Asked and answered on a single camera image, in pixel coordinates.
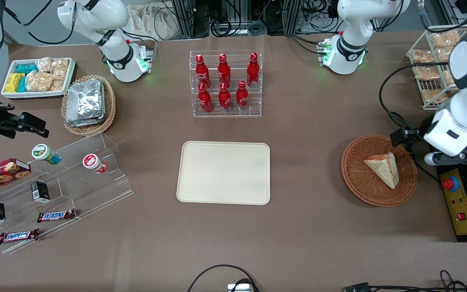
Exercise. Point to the beige plastic tray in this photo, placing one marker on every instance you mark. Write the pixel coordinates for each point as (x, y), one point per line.
(223, 172)

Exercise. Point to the yellow emergency stop control box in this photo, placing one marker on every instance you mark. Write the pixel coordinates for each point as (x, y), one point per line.
(458, 202)

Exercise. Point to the yellow snack pack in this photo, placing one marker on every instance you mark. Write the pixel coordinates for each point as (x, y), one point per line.
(13, 82)

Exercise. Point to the clear acrylic step display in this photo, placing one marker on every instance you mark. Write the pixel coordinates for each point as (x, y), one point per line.
(79, 190)

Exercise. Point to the red lid yogurt cup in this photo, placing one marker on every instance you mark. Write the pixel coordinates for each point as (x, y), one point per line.
(92, 162)

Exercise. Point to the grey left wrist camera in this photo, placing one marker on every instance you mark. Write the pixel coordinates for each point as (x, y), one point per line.
(433, 158)

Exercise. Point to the Snickers chocolate bar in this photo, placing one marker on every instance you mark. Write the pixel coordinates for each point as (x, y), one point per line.
(18, 236)
(56, 215)

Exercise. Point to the clear bagged pastry pack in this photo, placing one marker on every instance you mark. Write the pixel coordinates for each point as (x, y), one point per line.
(445, 54)
(445, 39)
(422, 56)
(426, 73)
(434, 96)
(448, 77)

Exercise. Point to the silver foil container stack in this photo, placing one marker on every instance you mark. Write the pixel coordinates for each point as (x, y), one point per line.
(85, 103)

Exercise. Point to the small silver device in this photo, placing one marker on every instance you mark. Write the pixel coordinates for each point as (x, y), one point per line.
(239, 288)

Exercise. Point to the red cola bottle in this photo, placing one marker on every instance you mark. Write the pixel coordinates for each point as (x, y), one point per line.
(242, 97)
(205, 99)
(202, 72)
(224, 98)
(223, 71)
(253, 69)

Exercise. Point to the white rectangular snack bin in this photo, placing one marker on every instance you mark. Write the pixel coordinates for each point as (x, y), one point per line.
(10, 94)

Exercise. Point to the clear acrylic bottle rack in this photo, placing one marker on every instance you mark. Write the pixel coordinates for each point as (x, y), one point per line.
(253, 103)

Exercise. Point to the green lid yogurt cup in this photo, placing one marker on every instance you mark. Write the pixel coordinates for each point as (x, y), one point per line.
(43, 152)

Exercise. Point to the round brown wicker basket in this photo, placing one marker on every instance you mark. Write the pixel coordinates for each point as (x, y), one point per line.
(355, 178)

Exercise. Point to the light wicker basket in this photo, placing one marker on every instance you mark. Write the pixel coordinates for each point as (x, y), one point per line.
(110, 105)

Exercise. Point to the wrapped triangular sandwich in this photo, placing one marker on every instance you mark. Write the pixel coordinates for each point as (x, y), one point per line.
(384, 168)

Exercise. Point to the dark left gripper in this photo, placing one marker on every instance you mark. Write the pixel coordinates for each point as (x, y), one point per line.
(418, 135)

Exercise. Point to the clear bagged rice cracker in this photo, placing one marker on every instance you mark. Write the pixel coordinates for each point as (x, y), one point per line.
(60, 69)
(44, 65)
(39, 81)
(57, 85)

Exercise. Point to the cream cloth bag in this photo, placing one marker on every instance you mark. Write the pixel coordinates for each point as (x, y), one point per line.
(152, 20)

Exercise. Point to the aluminium frame post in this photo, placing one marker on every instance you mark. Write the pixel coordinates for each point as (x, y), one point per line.
(292, 16)
(183, 18)

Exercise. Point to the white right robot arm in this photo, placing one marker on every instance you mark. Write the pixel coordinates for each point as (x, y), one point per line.
(116, 48)

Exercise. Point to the teal snack pack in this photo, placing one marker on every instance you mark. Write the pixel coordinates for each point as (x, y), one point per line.
(22, 84)
(26, 68)

